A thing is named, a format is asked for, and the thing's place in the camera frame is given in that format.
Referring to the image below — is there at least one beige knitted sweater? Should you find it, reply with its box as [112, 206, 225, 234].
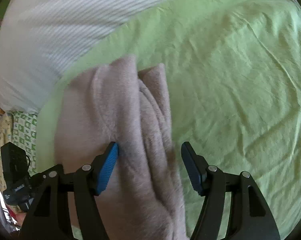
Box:
[54, 55, 187, 239]

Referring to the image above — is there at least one person's left hand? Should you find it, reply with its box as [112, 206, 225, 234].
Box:
[15, 212, 27, 226]

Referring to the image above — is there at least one yellow cartoon print pillow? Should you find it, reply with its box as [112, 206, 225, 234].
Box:
[0, 114, 13, 192]

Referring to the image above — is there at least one green white patterned pillow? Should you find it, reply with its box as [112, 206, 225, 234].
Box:
[12, 111, 37, 176]

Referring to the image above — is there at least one white striped pillow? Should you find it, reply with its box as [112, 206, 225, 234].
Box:
[0, 0, 291, 114]

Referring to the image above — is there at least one green bed sheet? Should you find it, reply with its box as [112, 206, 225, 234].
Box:
[37, 0, 301, 239]

